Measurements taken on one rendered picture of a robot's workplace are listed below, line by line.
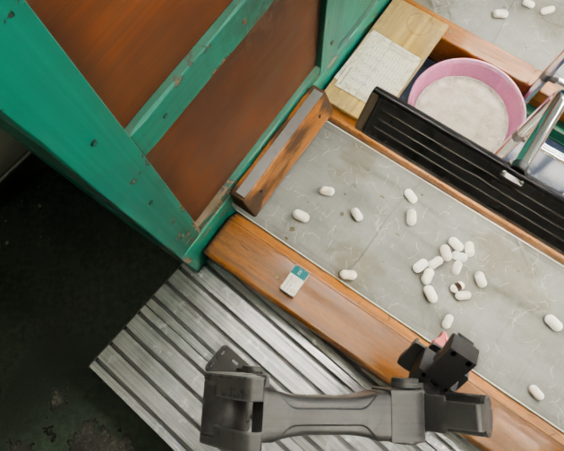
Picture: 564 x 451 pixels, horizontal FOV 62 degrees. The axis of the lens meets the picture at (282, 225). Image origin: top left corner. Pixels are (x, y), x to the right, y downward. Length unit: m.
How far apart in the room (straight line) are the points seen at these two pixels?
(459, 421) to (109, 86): 0.61
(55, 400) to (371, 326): 1.28
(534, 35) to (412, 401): 0.98
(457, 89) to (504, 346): 0.60
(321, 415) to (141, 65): 0.47
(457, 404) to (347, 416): 0.17
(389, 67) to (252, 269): 0.57
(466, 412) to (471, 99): 0.75
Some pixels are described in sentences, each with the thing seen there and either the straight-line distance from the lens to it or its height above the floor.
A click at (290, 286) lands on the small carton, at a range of 0.97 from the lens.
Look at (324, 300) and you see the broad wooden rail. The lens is 0.99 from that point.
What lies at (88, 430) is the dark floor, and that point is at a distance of 1.91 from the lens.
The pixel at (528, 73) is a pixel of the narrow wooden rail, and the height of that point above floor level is 0.76.
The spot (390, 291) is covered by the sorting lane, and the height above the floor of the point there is 0.74.
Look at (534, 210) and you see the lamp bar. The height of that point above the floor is 1.08.
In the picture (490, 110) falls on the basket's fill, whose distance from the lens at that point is 1.25.
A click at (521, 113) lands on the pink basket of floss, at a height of 0.76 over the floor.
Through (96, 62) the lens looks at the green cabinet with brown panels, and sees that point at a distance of 0.49.
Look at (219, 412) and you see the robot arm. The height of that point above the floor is 1.08.
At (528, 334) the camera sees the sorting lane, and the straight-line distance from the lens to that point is 1.12.
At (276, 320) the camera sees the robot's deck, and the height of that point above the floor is 0.67.
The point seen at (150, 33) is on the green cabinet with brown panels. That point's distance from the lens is 0.53.
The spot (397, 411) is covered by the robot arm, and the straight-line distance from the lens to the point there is 0.70.
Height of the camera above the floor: 1.75
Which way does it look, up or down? 75 degrees down
